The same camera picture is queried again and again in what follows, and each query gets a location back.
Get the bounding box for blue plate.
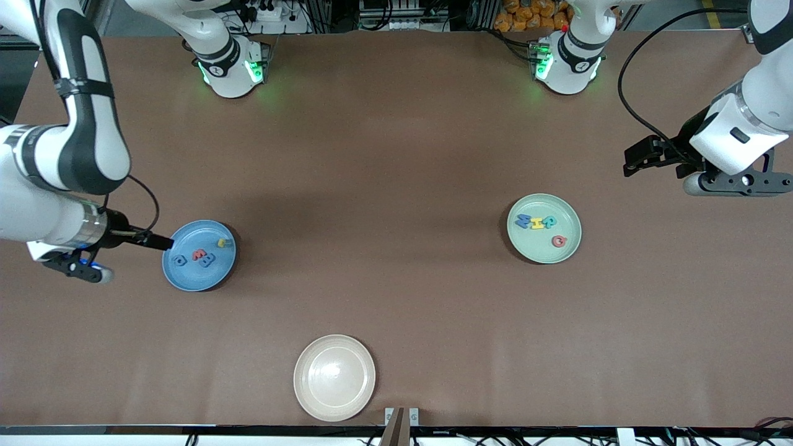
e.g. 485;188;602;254
162;220;237;292

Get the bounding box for green plate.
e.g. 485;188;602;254
506;193;583;265

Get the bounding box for pile of orange packets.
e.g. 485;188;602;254
494;0;574;33

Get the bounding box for beige plate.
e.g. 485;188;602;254
293;334;377;423

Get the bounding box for white power strip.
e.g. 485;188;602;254
245;0;310;35

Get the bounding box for brown table cover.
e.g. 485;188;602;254
0;31;793;429

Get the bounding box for grey electronics rack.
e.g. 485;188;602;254
358;0;448;32

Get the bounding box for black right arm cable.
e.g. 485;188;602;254
102;175;160;235

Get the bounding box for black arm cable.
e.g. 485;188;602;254
617;7;750;163
102;175;160;235

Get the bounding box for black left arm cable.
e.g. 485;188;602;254
617;7;750;163

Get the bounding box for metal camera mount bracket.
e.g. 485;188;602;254
384;407;420;446

